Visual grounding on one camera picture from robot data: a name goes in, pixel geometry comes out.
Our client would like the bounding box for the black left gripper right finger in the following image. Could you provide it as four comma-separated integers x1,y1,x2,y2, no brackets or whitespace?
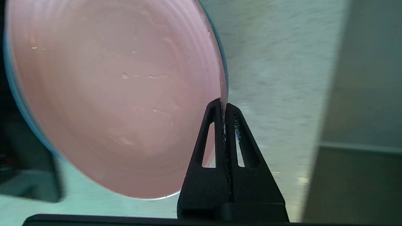
225,103,289,222

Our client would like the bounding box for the blue plate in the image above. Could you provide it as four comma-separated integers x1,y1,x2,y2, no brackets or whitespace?
3,0,228,201

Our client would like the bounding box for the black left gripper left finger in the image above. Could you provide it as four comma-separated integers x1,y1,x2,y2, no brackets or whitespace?
177,98,233,219

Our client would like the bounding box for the pink plate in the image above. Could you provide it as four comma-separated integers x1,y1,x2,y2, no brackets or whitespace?
6,0,228,200

